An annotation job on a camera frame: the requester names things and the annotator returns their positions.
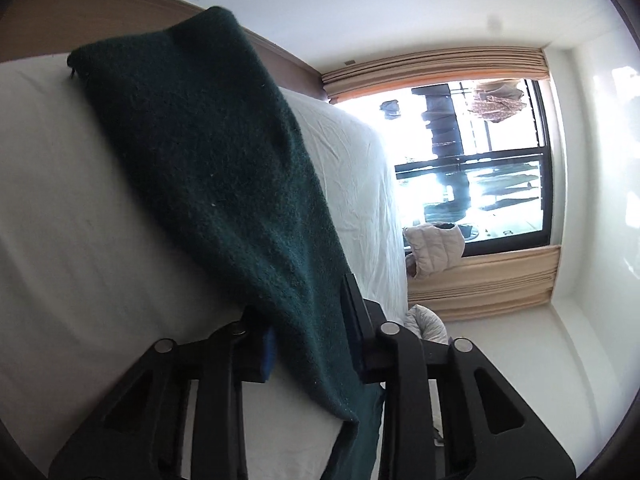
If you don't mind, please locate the folded grey beige duvet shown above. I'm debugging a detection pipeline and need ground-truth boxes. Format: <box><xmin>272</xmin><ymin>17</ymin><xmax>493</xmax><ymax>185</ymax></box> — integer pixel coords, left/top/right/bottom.
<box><xmin>404</xmin><ymin>304</ymin><xmax>449</xmax><ymax>344</ymax></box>

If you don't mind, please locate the floral hanging garment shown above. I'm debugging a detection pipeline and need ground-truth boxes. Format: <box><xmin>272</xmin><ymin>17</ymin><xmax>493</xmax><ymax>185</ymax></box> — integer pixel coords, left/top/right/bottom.
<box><xmin>469</xmin><ymin>78</ymin><xmax>525</xmax><ymax>124</ymax></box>

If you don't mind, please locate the beige curtain near bed head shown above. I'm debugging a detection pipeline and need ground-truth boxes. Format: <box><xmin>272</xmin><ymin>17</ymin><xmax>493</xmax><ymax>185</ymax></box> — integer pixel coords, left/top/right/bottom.
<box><xmin>408</xmin><ymin>245</ymin><xmax>561</xmax><ymax>322</ymax></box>

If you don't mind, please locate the black framed balcony window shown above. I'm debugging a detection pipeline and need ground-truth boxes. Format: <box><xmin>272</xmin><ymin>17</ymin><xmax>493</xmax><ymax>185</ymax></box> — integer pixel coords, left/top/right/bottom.
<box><xmin>338</xmin><ymin>79</ymin><xmax>553</xmax><ymax>256</ymax></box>

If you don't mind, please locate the wooden bed footboard panel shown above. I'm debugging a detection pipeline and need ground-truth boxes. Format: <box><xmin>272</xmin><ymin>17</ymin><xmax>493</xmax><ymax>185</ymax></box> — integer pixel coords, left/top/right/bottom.
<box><xmin>0</xmin><ymin>0</ymin><xmax>330</xmax><ymax>103</ymax></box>

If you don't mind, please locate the dark green knit sweater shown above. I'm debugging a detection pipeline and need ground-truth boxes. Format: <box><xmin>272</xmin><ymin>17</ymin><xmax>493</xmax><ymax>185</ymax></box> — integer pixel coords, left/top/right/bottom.
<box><xmin>67</xmin><ymin>6</ymin><xmax>383</xmax><ymax>479</ymax></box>

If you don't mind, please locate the beige curtain far side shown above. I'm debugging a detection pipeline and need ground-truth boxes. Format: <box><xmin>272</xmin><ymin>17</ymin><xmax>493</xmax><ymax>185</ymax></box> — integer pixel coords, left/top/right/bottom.
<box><xmin>321</xmin><ymin>46</ymin><xmax>550</xmax><ymax>103</ymax></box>

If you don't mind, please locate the white bed mattress sheet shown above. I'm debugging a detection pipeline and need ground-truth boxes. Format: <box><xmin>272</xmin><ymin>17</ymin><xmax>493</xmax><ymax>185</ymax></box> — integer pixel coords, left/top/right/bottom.
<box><xmin>1</xmin><ymin>54</ymin><xmax>407</xmax><ymax>472</ymax></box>

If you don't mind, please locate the beige puffer vest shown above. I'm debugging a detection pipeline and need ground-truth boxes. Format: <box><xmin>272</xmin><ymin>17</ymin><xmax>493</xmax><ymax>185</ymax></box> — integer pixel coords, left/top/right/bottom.
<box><xmin>404</xmin><ymin>223</ymin><xmax>465</xmax><ymax>280</ymax></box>

